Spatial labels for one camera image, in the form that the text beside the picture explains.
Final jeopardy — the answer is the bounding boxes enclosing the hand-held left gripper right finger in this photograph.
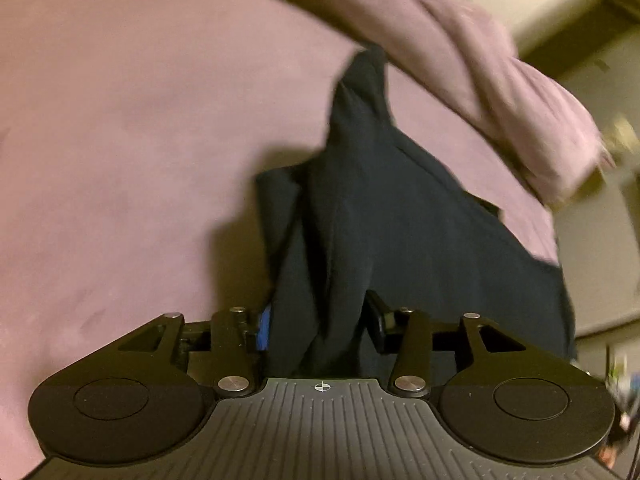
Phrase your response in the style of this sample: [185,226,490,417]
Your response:
[365,290,568,397]

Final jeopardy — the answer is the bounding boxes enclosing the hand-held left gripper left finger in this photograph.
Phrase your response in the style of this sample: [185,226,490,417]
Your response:
[117,307,274,397]

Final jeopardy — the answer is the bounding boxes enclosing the dark navy zip jacket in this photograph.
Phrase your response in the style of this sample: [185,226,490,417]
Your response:
[255,44,577,378]

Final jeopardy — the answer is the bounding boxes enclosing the bed with mauve sheet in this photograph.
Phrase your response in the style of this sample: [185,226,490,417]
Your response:
[0,0,562,413]

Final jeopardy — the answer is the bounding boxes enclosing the mauve duvet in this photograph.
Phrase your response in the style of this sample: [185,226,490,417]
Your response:
[192,0,617,207]

